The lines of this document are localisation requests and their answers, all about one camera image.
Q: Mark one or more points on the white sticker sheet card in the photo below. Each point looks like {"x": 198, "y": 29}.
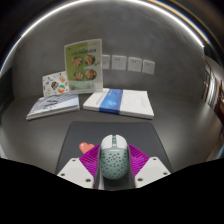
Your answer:
{"x": 55, "y": 85}

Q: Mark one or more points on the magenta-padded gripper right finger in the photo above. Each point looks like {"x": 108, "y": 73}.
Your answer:
{"x": 151, "y": 171}

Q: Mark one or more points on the white book with blue band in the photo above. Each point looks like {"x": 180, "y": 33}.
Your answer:
{"x": 133, "y": 103}

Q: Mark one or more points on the white wall socket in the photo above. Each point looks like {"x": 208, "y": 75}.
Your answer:
{"x": 148, "y": 66}
{"x": 119, "y": 62}
{"x": 106, "y": 62}
{"x": 135, "y": 64}

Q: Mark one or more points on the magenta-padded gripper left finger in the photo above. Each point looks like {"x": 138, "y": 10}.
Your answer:
{"x": 75, "y": 171}

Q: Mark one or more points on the teal and white perforated mouse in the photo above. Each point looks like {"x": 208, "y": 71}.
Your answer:
{"x": 114, "y": 160}

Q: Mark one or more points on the green food poster stand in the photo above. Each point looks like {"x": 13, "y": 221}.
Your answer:
{"x": 83, "y": 66}

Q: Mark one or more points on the black mouse pad with heart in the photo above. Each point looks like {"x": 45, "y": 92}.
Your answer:
{"x": 136, "y": 131}

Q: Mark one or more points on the grey striped book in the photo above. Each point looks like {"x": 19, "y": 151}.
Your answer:
{"x": 53, "y": 106}

